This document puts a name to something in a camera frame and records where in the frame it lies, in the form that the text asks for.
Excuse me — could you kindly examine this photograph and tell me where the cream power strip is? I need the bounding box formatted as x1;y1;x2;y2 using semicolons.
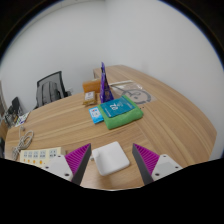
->
19;146;67;167

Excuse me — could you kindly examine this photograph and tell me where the white charger block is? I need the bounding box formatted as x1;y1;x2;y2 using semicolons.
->
91;141;131;177

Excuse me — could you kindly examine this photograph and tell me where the grey-white coiled power cable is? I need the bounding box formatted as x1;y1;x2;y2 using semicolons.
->
11;125;35;161

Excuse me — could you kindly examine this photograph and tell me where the black mesh office chair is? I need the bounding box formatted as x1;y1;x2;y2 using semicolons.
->
34;70;73;109

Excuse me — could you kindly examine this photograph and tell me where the orange cardboard box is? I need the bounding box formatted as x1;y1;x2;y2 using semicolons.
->
82;78;103;95

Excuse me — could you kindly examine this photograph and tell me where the wooden side cabinet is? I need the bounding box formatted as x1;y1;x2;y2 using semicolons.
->
93;64;134;81

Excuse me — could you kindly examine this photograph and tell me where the clear plastic bag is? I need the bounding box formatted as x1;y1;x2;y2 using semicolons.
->
109;79;157;105

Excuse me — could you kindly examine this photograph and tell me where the folded green towel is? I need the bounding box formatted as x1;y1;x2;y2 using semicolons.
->
97;95;144;131

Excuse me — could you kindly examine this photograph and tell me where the small blue packet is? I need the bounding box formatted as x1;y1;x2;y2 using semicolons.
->
88;106;105;125

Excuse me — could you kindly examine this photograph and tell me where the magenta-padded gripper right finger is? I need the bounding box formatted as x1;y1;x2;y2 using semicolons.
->
131;143;184;186

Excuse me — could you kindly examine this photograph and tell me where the purple standing pouch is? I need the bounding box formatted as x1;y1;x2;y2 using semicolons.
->
99;61;115;104

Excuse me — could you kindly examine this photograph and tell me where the teal flat box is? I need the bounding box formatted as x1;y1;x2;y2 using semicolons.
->
99;96;137;119

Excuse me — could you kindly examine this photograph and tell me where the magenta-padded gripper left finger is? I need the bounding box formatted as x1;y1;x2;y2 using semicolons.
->
42;143;93;186

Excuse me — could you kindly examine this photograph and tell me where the grey backpack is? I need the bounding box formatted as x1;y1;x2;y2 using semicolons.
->
35;80;63;108

